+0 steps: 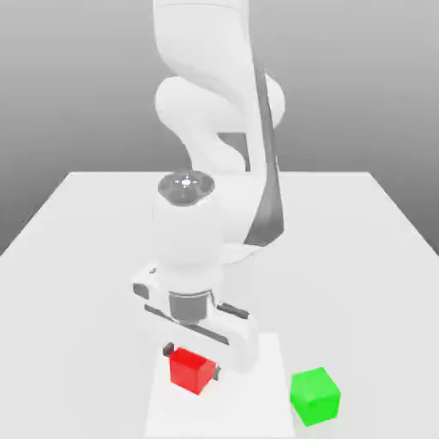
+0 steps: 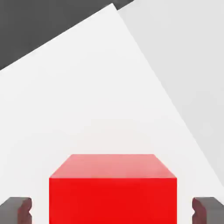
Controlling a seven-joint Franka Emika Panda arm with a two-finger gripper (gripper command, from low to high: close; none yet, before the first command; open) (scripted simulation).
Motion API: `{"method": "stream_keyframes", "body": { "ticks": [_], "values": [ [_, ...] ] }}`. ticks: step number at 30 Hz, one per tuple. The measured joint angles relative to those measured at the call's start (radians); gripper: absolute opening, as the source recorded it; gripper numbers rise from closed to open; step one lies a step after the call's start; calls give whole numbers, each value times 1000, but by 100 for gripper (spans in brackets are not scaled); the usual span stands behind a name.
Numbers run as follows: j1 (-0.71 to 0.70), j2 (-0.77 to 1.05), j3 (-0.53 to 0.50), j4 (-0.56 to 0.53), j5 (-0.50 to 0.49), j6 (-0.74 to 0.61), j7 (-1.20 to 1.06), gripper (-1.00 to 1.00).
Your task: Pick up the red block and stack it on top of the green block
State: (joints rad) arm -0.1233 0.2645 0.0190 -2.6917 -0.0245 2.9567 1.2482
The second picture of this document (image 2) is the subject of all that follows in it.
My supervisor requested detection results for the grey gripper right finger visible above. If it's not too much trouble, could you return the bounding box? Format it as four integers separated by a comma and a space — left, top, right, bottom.
192, 196, 224, 224

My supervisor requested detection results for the small red cube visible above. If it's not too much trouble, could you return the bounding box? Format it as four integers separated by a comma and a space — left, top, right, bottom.
49, 154, 178, 224

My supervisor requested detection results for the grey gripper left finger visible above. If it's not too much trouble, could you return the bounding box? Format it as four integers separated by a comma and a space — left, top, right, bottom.
0, 196, 33, 224

